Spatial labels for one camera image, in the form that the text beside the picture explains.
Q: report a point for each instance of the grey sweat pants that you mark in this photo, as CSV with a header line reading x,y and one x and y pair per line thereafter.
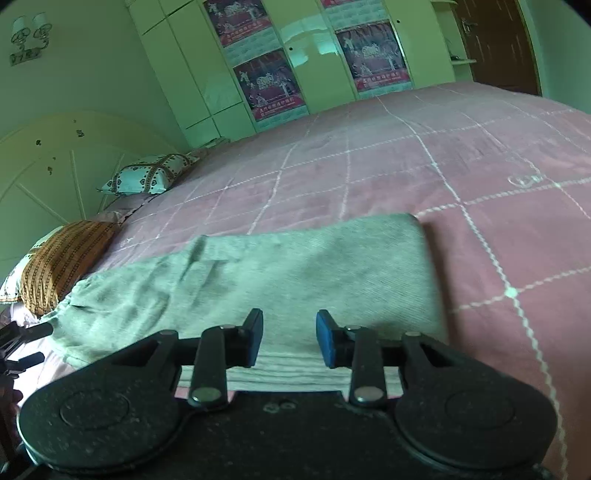
x,y
286,277

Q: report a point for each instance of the twin glass wall lamp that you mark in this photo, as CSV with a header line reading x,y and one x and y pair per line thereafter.
x,y
30,39

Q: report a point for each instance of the brown wooden door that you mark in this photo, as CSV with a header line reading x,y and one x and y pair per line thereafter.
x,y
498,41

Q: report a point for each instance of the cream glossy wardrobe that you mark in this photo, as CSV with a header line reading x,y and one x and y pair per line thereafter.
x,y
304,46

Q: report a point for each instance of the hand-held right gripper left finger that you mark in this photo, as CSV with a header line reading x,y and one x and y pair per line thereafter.
x,y
253,339

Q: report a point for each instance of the orange striped pillow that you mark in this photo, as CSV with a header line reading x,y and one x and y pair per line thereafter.
x,y
64,263

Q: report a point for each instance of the cream corner shelf unit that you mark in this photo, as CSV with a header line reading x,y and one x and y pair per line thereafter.
x,y
455,41

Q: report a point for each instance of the red calendar wall poster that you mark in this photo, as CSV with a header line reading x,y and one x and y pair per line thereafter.
x,y
337,2
235,21
270,85
374,55

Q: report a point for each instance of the pink checked bedspread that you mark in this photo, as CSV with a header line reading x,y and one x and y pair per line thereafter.
x,y
461,152

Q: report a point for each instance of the cream wooden headboard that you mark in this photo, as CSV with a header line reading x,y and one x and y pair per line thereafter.
x,y
51,175

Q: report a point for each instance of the pink pillow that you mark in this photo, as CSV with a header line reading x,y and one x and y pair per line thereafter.
x,y
122,207

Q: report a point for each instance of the folded pale cloth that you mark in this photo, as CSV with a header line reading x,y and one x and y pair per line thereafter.
x,y
214,143

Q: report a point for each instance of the teal patterned pillow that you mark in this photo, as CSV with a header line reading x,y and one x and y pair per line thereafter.
x,y
147,174

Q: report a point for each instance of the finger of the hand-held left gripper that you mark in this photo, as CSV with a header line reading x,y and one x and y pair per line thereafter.
x,y
27,333
23,362

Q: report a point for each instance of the white pillow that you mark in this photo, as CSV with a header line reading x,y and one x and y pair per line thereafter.
x,y
18,277

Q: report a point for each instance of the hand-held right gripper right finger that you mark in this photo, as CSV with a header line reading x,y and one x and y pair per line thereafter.
x,y
327,341

